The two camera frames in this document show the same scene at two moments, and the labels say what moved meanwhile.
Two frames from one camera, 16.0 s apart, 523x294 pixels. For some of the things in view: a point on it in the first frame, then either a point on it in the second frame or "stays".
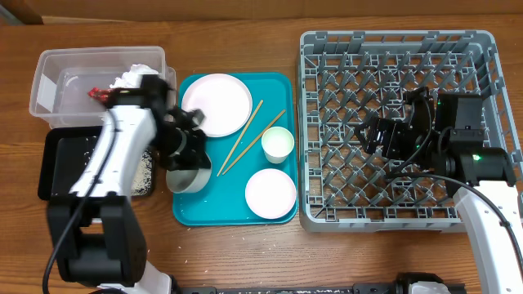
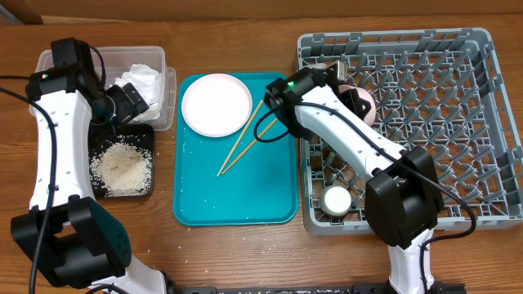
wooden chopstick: [255, 141] stays
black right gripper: [393, 128] -> [352, 96]
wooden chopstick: [240, 137] stays
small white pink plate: [270, 193] -> [364, 97]
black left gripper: [189, 158] -> [129, 106]
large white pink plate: [225, 101] stays
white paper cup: [276, 143] -> [335, 200]
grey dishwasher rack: [346, 77] stays
